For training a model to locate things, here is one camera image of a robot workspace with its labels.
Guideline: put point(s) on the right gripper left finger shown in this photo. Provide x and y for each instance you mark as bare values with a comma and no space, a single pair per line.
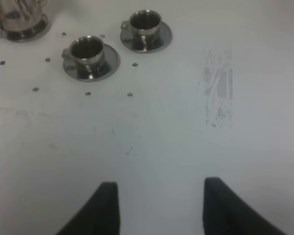
99,216

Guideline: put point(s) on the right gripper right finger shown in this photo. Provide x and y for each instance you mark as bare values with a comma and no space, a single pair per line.
225,213

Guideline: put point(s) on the stainless steel teapot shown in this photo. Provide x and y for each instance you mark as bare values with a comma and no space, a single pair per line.
22,19

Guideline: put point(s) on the near steel saucer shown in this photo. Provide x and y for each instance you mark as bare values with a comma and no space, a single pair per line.
93,72

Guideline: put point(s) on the steel saucer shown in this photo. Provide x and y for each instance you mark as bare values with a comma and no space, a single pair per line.
93,72
159,44

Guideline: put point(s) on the near steel teacup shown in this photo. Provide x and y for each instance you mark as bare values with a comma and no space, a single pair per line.
86,50

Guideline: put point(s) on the steel teacup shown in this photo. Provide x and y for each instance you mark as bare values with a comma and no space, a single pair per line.
86,50
143,23

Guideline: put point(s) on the far steel saucer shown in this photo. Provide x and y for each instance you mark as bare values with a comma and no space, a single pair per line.
159,44

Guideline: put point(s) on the far steel teacup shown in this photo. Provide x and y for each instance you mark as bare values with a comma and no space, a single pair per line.
143,23

